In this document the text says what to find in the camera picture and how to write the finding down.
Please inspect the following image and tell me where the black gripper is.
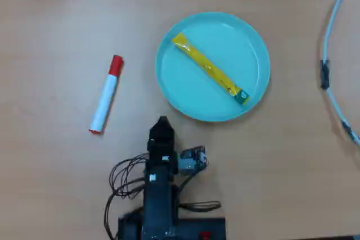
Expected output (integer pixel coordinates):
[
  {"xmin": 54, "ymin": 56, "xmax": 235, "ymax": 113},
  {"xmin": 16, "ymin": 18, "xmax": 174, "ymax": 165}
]
[{"xmin": 146, "ymin": 116, "xmax": 178, "ymax": 175}]

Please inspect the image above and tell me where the red and white marker pen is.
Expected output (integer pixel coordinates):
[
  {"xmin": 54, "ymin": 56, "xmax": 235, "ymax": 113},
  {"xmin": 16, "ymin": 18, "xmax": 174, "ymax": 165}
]
[{"xmin": 88, "ymin": 55, "xmax": 124, "ymax": 135}]

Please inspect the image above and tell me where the yellow stick sachet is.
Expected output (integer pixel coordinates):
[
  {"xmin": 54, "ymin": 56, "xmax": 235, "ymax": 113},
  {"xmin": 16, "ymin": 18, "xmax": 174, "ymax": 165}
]
[{"xmin": 171, "ymin": 33, "xmax": 250, "ymax": 106}]

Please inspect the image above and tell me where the light blue round plate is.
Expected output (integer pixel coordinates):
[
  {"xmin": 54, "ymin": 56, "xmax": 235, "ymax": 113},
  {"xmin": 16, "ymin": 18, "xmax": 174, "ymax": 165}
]
[{"xmin": 155, "ymin": 11, "xmax": 271, "ymax": 123}]

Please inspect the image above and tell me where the large black tape wrap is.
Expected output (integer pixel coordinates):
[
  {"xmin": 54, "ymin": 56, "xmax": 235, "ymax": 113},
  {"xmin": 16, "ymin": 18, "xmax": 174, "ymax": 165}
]
[{"xmin": 319, "ymin": 59, "xmax": 331, "ymax": 90}]

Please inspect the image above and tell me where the small black tape wrap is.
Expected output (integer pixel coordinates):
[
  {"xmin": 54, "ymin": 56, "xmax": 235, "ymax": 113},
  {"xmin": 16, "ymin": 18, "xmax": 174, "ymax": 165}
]
[{"xmin": 341, "ymin": 120, "xmax": 354, "ymax": 141}]

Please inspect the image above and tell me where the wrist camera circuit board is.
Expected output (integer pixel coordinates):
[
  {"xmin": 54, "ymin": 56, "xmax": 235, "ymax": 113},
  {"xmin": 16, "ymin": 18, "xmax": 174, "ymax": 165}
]
[{"xmin": 178, "ymin": 145, "xmax": 209, "ymax": 172}]

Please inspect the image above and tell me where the black camera cable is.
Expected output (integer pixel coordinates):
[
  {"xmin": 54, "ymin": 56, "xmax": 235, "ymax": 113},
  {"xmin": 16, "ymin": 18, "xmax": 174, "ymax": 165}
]
[{"xmin": 176, "ymin": 170, "xmax": 199, "ymax": 196}]

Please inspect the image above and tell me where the thin dark servo wire bundle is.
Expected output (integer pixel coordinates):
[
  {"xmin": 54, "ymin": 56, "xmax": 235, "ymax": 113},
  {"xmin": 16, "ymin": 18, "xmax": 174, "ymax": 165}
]
[{"xmin": 102, "ymin": 152, "xmax": 150, "ymax": 240}]

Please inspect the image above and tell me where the coiled thin wire loop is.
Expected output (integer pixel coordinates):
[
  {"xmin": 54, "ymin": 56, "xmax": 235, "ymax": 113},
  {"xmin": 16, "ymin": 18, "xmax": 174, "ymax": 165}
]
[{"xmin": 178, "ymin": 200, "xmax": 222, "ymax": 213}]

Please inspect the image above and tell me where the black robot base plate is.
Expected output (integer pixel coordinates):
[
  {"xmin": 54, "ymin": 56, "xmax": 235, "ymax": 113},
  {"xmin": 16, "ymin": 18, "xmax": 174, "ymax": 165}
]
[{"xmin": 117, "ymin": 214, "xmax": 227, "ymax": 240}]

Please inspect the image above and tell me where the white cable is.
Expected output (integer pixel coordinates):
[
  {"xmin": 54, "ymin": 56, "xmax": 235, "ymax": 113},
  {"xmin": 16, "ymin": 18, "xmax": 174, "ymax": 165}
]
[{"xmin": 322, "ymin": 0, "xmax": 360, "ymax": 147}]

